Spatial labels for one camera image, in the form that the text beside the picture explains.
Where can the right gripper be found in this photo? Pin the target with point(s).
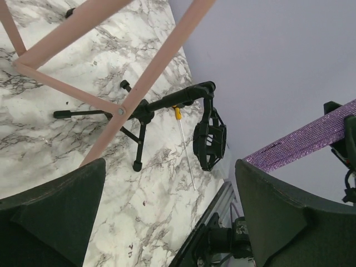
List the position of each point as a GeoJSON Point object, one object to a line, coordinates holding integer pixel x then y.
{"type": "Point", "coordinates": [291, 227]}

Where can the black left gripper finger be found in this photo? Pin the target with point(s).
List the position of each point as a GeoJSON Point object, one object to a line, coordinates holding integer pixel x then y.
{"type": "Point", "coordinates": [51, 224]}

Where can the purple glitter microphone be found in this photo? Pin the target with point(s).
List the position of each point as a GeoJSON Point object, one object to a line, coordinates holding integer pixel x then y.
{"type": "Point", "coordinates": [314, 136]}

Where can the black microphone shock mount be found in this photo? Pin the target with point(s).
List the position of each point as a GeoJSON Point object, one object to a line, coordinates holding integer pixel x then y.
{"type": "Point", "coordinates": [203, 127]}

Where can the pink music stand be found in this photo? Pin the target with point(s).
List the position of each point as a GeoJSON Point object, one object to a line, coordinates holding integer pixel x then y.
{"type": "Point", "coordinates": [118, 48]}

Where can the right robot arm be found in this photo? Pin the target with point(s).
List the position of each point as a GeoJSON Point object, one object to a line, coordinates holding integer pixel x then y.
{"type": "Point", "coordinates": [214, 245]}

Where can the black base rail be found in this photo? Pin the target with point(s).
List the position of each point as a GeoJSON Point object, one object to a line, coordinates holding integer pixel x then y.
{"type": "Point", "coordinates": [220, 204]}

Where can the yellow handled screwdriver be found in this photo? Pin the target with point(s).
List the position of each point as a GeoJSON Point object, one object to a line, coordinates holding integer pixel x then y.
{"type": "Point", "coordinates": [178, 117]}

